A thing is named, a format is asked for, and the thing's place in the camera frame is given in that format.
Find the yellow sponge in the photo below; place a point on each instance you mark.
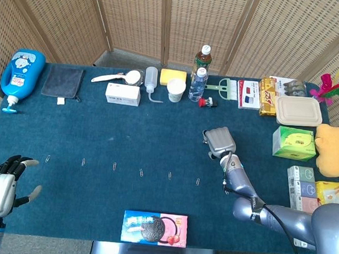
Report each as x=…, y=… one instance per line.
x=173, y=76

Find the dark grey zip pouch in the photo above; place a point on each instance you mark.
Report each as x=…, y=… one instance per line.
x=62, y=81

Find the leaf print paper cup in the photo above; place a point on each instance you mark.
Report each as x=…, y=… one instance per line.
x=175, y=89

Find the white barcode carton box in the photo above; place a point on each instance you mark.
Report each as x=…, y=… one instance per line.
x=122, y=94

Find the teal carpet table cover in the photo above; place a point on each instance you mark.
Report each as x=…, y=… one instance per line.
x=128, y=130

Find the translucent squeeze wash bottle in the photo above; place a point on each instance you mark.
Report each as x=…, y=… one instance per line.
x=150, y=79

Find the colourful feather shuttlecock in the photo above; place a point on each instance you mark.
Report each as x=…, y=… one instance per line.
x=324, y=91

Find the green tea bottle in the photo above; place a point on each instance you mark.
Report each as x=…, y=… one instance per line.
x=203, y=59

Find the beige lidded food container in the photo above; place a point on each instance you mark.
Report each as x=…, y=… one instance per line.
x=298, y=110

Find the white nut snack packet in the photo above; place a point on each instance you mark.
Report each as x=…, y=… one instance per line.
x=291, y=85

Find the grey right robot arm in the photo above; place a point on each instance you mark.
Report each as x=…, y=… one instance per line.
x=282, y=219

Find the green hand brush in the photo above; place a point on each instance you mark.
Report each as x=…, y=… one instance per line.
x=229, y=89

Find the clear water bottle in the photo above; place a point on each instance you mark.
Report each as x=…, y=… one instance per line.
x=197, y=86

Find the yellow plush toy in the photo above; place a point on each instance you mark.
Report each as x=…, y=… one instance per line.
x=332, y=150

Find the wooden rattan folding screen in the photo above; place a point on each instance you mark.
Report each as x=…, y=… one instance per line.
x=206, y=19

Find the yellow snack package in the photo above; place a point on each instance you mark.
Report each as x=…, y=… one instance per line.
x=268, y=97

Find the green tissue box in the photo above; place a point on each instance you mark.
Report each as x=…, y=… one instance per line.
x=293, y=143

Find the white box red blue squares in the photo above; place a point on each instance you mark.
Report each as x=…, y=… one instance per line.
x=248, y=94

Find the yellow bread package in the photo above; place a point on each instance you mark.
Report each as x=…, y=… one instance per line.
x=332, y=195

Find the red emergency stop button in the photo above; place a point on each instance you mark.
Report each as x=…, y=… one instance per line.
x=202, y=102

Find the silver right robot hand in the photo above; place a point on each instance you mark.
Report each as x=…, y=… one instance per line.
x=221, y=140

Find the blue pink Oreo box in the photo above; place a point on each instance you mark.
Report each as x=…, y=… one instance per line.
x=154, y=228

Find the blue detergent bottle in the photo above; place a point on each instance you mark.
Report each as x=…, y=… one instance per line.
x=23, y=73

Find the pastel tissue pack stack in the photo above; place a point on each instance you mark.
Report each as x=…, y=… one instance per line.
x=303, y=188

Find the silver paper clip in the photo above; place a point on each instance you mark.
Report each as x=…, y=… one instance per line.
x=48, y=158
x=141, y=172
x=197, y=182
x=169, y=175
x=83, y=162
x=114, y=166

